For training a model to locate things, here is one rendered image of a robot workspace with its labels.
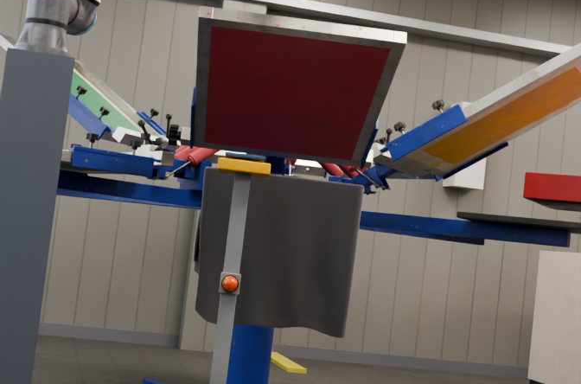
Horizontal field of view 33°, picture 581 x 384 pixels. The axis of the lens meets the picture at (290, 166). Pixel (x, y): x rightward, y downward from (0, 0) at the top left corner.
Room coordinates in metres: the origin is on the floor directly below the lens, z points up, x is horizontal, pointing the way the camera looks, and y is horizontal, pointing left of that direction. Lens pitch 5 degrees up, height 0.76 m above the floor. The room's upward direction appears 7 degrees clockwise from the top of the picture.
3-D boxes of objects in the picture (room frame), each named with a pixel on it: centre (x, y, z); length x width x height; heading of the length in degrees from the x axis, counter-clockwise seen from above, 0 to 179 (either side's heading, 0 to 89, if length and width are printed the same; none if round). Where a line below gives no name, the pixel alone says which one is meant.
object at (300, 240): (2.77, 0.01, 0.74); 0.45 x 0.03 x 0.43; 93
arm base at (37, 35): (2.76, 0.73, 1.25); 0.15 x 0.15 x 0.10
